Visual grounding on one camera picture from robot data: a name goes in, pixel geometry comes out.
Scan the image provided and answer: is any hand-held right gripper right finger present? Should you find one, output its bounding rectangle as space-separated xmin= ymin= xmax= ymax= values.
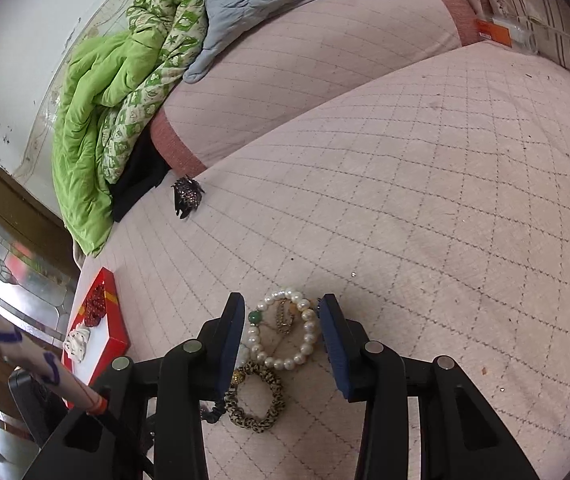
xmin=317 ymin=294 xmax=541 ymax=480

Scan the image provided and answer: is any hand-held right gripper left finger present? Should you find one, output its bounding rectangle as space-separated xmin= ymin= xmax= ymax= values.
xmin=22 ymin=292 xmax=246 ymax=480

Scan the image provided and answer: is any white pearl bracelet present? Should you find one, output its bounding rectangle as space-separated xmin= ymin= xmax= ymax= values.
xmin=237 ymin=287 xmax=318 ymax=372

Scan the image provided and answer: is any thin gold chain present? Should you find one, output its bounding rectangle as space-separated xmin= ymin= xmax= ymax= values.
xmin=275 ymin=299 xmax=299 ymax=336

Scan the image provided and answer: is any leopard print scrunchie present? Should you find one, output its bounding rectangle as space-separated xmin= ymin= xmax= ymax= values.
xmin=222 ymin=360 xmax=285 ymax=429

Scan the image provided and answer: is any red jewelry box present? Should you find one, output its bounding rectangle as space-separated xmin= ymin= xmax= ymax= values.
xmin=60 ymin=267 xmax=130 ymax=411

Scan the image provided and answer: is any red dotted scrunchie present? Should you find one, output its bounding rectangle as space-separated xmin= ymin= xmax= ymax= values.
xmin=83 ymin=284 xmax=108 ymax=327

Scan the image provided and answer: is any leaded glass window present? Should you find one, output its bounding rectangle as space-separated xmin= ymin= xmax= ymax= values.
xmin=0 ymin=195 xmax=80 ymax=346

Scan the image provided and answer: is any dark hair claw clip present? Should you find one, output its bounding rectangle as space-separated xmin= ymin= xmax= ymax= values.
xmin=170 ymin=175 xmax=206 ymax=221

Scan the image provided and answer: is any pink quilted sofa cover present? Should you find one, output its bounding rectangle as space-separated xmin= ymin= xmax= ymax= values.
xmin=72 ymin=42 xmax=570 ymax=480

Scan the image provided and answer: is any black cloth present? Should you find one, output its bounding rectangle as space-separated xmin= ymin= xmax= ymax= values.
xmin=111 ymin=130 xmax=179 ymax=224

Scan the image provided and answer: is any green quilt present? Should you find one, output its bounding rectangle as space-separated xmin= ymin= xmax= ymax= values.
xmin=51 ymin=0 xmax=210 ymax=259

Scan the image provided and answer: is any pink bolster cushion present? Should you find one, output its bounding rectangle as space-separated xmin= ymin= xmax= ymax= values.
xmin=150 ymin=0 xmax=489 ymax=177

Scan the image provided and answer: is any grey quilted pillow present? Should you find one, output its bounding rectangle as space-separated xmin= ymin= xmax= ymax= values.
xmin=182 ymin=0 xmax=462 ymax=85

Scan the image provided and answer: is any orange and white package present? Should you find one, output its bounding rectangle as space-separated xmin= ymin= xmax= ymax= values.
xmin=475 ymin=16 xmax=542 ymax=56

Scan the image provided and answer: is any striped floral cloth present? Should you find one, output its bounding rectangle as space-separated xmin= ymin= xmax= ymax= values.
xmin=480 ymin=0 xmax=570 ymax=101

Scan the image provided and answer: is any white fabric hair tie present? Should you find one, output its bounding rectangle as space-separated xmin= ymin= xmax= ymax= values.
xmin=62 ymin=324 xmax=91 ymax=364

